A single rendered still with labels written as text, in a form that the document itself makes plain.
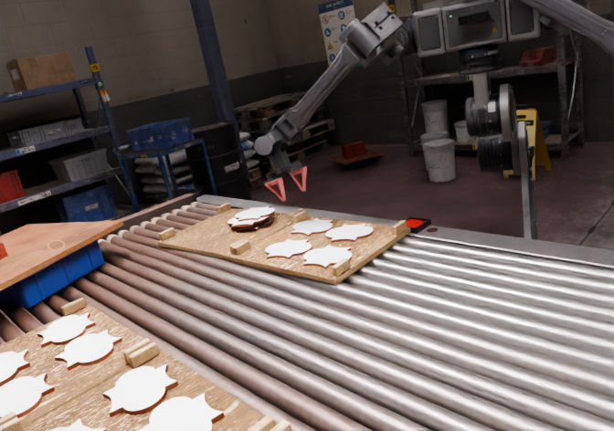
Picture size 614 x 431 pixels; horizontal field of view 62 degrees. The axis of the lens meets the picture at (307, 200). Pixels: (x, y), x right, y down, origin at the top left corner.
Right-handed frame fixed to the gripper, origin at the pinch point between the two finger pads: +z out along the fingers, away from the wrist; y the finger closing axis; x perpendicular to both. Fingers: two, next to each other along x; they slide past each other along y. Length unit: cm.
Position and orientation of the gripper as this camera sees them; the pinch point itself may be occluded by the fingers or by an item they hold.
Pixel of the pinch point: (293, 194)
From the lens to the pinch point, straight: 163.1
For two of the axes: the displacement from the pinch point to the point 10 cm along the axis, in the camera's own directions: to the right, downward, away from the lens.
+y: -6.3, 3.3, -7.0
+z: 3.7, 9.2, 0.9
